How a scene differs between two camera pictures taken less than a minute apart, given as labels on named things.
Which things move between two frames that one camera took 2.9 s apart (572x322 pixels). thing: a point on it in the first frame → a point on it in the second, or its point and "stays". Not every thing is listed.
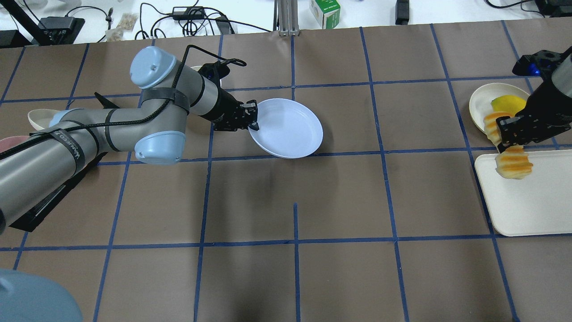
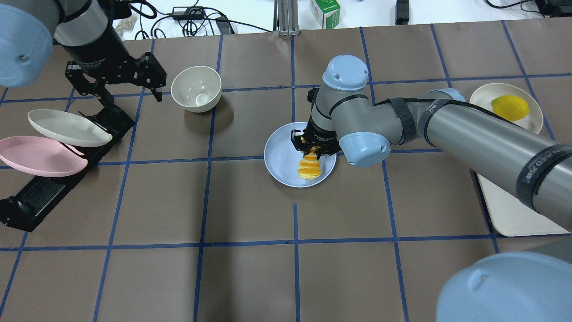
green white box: (326, 12) stays
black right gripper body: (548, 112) → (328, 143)
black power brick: (189, 13) stays
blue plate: (288, 129) → (283, 158)
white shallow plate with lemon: (480, 104) stays
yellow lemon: (510, 104) stays
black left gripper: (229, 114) → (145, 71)
